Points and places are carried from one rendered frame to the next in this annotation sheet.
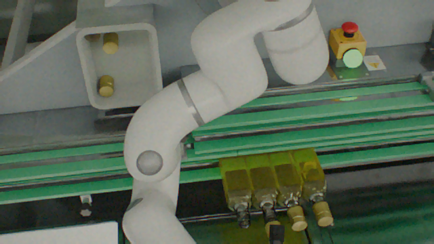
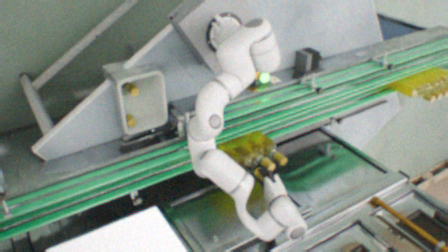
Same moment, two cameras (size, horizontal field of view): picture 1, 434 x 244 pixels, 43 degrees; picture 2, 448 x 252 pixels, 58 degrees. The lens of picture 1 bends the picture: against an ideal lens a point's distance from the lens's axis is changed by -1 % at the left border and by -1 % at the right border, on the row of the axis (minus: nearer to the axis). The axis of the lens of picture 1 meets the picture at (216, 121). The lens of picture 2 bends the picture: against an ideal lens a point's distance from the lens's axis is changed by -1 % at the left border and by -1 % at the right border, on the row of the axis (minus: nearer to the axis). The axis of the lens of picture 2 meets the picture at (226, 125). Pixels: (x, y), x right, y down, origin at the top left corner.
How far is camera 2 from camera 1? 0.57 m
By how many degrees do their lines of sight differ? 22
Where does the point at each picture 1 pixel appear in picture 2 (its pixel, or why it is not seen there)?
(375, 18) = not seen: hidden behind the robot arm
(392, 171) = (294, 142)
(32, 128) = (85, 159)
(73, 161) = (123, 170)
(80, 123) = (116, 149)
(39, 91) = (83, 134)
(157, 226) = (224, 159)
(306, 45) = (273, 47)
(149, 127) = (210, 102)
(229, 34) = (241, 44)
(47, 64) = (89, 114)
